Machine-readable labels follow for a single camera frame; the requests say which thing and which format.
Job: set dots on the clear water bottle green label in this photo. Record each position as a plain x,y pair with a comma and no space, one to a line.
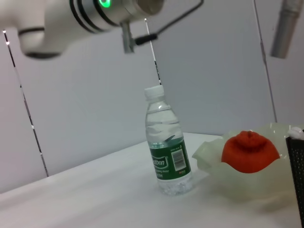
168,147

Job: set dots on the grey metal rod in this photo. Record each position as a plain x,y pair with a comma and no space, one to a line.
285,31

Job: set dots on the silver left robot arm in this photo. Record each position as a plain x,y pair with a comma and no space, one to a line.
59,19

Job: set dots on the green glass fruit plate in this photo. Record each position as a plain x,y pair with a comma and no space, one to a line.
249,187

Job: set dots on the black mesh pen holder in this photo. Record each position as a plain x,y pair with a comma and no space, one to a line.
298,166

